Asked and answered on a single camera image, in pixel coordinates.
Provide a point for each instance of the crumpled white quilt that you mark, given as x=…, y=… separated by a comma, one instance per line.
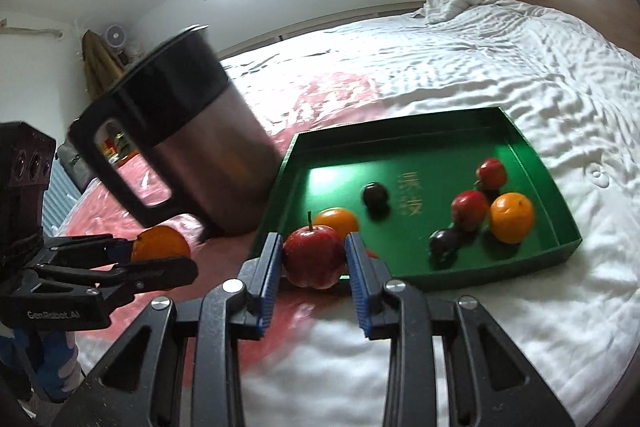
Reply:
x=460, y=4

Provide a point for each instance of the black steel kettle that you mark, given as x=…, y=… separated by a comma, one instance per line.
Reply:
x=200, y=132

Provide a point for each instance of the brown coat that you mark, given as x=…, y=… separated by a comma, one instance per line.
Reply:
x=100, y=67

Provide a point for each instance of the person's left hand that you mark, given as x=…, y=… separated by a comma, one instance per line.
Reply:
x=50, y=357

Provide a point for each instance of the wooden stick on wall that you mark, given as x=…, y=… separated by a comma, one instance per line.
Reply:
x=30, y=32

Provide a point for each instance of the small red apple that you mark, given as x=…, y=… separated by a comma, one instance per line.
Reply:
x=312, y=257
x=491, y=172
x=470, y=209

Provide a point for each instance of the dark purple plum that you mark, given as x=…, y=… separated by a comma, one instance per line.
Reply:
x=375, y=197
x=445, y=243

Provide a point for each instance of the orange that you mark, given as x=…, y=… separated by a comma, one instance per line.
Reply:
x=511, y=217
x=340, y=222
x=165, y=243

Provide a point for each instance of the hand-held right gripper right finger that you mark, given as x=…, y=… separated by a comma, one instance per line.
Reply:
x=360, y=292

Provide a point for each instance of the green tray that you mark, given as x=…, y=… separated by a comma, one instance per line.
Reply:
x=350, y=157

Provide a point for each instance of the white fan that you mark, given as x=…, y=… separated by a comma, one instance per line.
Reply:
x=114, y=35

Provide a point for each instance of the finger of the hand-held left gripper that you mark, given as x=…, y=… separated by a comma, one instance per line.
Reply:
x=117, y=249
x=160, y=274

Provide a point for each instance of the pink plastic sheet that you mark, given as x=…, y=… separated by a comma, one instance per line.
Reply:
x=325, y=92

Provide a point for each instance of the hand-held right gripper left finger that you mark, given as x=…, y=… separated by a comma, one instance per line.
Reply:
x=267, y=287

